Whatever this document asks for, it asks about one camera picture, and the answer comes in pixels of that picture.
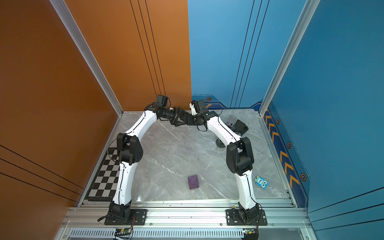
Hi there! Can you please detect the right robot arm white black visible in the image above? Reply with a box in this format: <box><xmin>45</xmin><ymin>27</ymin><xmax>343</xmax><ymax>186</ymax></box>
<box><xmin>190</xmin><ymin>100</ymin><xmax>260</xmax><ymax>225</ymax></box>

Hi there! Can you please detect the blue cartoon sticker card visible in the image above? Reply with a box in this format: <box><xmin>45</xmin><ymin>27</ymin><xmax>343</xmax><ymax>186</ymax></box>
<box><xmin>255</xmin><ymin>176</ymin><xmax>269</xmax><ymax>190</ymax></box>

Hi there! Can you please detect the dark grey round phone stand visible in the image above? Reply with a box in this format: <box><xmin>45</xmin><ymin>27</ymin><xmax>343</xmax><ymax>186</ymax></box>
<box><xmin>216</xmin><ymin>138</ymin><xmax>226</xmax><ymax>148</ymax></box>

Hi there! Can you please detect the aluminium corner post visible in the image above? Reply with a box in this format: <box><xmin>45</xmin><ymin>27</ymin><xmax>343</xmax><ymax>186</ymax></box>
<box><xmin>50</xmin><ymin>0</ymin><xmax>124</xmax><ymax>117</ymax></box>
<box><xmin>259</xmin><ymin>0</ymin><xmax>320</xmax><ymax>117</ymax></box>

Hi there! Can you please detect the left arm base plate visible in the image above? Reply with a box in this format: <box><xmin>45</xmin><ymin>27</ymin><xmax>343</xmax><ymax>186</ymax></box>
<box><xmin>104</xmin><ymin>209</ymin><xmax>148</xmax><ymax>226</ymax></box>

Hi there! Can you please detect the black white checkerboard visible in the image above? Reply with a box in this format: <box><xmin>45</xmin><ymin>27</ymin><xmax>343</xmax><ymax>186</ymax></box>
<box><xmin>85</xmin><ymin>148</ymin><xmax>120</xmax><ymax>202</ymax></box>

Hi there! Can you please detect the left aluminium corner post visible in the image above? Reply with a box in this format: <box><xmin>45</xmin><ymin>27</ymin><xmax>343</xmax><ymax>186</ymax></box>
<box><xmin>50</xmin><ymin>0</ymin><xmax>124</xmax><ymax>117</ymax></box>

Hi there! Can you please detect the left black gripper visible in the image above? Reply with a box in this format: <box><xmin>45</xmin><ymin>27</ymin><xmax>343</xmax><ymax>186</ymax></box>
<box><xmin>161</xmin><ymin>106</ymin><xmax>188</xmax><ymax>127</ymax></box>

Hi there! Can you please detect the purple-grey phone stand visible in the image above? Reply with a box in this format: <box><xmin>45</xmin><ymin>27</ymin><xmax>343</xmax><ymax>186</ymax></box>
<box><xmin>226</xmin><ymin>116</ymin><xmax>238</xmax><ymax>128</ymax></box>

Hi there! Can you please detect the purple square box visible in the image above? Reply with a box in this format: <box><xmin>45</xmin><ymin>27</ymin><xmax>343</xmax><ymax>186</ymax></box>
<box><xmin>188</xmin><ymin>175</ymin><xmax>200</xmax><ymax>190</ymax></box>

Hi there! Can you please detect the circuit board right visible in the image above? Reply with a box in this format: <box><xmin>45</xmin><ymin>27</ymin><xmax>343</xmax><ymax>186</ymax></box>
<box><xmin>243</xmin><ymin>229</ymin><xmax>259</xmax><ymax>240</ymax></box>

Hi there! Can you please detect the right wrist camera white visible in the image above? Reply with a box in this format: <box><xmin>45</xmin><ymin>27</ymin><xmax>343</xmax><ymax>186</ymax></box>
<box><xmin>190</xmin><ymin>101</ymin><xmax>198</xmax><ymax>116</ymax></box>

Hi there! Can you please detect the black phone stand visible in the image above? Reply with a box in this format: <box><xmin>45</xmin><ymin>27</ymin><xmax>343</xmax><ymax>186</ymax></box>
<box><xmin>234</xmin><ymin>120</ymin><xmax>249</xmax><ymax>136</ymax></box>
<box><xmin>170</xmin><ymin>107</ymin><xmax>191</xmax><ymax>127</ymax></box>

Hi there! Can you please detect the green circuit board left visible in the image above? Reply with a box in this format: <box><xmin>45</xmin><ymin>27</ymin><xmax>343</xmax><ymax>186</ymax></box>
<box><xmin>114</xmin><ymin>228</ymin><xmax>133</xmax><ymax>240</ymax></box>

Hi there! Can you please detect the right aluminium corner post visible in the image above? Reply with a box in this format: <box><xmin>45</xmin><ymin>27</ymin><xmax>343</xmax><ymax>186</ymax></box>
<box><xmin>259</xmin><ymin>0</ymin><xmax>320</xmax><ymax>117</ymax></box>

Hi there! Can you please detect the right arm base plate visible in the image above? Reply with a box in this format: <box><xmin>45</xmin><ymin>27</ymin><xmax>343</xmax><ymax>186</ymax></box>
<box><xmin>225</xmin><ymin>209</ymin><xmax>268</xmax><ymax>227</ymax></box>

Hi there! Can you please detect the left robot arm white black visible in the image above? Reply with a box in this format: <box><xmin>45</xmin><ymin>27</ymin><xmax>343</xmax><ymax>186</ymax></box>
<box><xmin>107</xmin><ymin>95</ymin><xmax>169</xmax><ymax>225</ymax></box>

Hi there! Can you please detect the aluminium front rail frame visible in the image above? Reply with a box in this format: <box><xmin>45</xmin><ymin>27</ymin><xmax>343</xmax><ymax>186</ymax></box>
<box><xmin>56</xmin><ymin>198</ymin><xmax>316</xmax><ymax>240</ymax></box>

